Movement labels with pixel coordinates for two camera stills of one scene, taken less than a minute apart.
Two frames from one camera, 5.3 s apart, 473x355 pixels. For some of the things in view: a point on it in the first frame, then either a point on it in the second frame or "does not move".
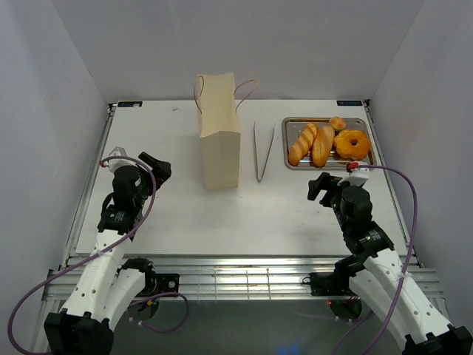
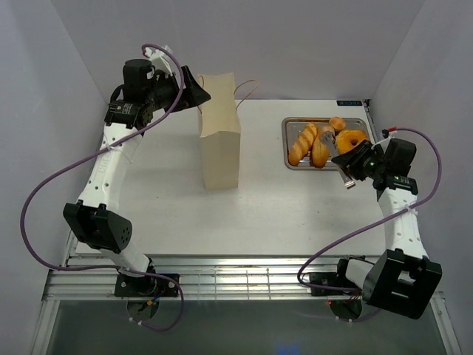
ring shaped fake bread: x=344 y=146 does not move
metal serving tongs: x=259 y=180 -> x=329 y=139
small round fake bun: x=338 y=123 does not move
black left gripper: x=161 y=169 -> x=193 y=94
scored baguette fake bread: x=303 y=144 does not move
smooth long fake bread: x=323 y=142 does not move
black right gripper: x=324 y=182 -> x=349 y=162
